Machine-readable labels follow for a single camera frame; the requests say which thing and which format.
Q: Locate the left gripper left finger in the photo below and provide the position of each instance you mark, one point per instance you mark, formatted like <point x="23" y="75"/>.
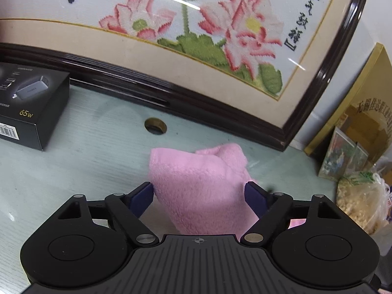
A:
<point x="125" y="213"/>

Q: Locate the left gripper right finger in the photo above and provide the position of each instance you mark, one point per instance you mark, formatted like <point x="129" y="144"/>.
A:
<point x="271" y="210"/>

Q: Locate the pink towel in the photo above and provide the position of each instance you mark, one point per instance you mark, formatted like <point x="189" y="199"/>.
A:
<point x="203" y="193"/>

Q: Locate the framed photo left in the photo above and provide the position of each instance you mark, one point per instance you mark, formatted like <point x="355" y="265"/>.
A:
<point x="340" y="150"/>

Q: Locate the framed photo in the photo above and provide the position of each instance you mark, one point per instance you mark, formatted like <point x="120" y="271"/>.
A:
<point x="340" y="150"/>
<point x="359" y="158"/>

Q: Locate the brass coin on table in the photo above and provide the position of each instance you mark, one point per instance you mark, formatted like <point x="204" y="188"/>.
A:
<point x="155" y="126"/>

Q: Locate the plastic bag of nuts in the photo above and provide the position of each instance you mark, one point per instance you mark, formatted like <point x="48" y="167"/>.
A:
<point x="363" y="197"/>

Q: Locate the framed photo right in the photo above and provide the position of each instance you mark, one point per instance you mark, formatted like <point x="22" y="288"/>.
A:
<point x="359" y="158"/>

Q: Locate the gold plaque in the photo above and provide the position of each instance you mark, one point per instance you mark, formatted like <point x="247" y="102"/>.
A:
<point x="364" y="114"/>

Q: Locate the black charger box right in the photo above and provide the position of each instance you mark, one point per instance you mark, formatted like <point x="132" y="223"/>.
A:
<point x="32" y="101"/>

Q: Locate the framed lotus cross-stitch picture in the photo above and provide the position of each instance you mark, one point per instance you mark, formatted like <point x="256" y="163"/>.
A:
<point x="253" y="68"/>

